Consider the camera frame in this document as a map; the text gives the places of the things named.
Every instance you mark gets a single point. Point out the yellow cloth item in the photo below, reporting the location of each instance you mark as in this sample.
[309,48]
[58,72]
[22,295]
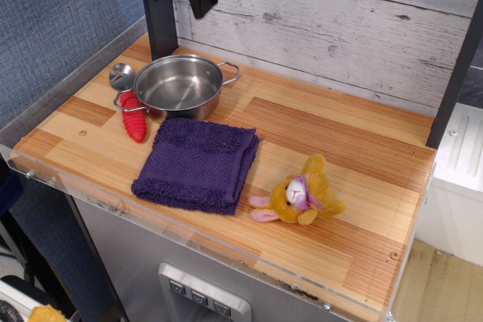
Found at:
[46,313]

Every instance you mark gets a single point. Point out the clear acrylic edge guard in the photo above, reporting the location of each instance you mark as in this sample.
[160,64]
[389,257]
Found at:
[351,263]

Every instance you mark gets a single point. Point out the dark left support post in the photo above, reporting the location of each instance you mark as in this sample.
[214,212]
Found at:
[161,27]

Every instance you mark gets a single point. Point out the stainless toy fridge cabinet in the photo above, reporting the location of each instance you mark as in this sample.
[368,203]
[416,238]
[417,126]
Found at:
[131,254]

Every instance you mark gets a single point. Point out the yellow plush bunny toy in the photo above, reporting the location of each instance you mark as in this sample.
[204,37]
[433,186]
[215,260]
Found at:
[299,199]

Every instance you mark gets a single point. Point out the silver dispenser button panel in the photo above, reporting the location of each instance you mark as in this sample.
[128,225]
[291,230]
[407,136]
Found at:
[189,298]

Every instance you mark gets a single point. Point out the red handled metal scoop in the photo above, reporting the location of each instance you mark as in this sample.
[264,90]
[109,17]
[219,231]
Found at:
[132,114]

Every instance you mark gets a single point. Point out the purple folded towel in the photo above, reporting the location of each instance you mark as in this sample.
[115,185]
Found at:
[197,165]

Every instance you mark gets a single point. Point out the white toy sink counter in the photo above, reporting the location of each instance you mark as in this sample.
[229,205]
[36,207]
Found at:
[451,216]

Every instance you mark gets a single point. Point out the dark right support post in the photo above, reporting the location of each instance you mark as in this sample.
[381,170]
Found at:
[458,76]

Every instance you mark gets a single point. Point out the dark support post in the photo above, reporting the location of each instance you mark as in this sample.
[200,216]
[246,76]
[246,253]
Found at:
[458,76]
[161,27]

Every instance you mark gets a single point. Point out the stainless steel pot bowl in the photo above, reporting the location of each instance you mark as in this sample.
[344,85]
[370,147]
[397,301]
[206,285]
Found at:
[176,86]

